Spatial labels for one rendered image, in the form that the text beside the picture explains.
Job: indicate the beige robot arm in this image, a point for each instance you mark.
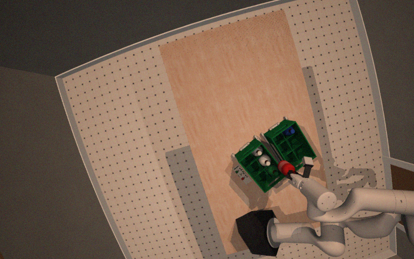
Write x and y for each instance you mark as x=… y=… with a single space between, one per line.
x=393 y=205

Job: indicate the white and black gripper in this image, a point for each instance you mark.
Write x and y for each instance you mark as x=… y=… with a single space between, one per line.
x=295 y=179

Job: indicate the green crate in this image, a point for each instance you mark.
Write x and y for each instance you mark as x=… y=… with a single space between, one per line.
x=251 y=164
x=290 y=148

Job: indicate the white paper pick list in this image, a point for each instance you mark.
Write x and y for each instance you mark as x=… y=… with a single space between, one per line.
x=242 y=174

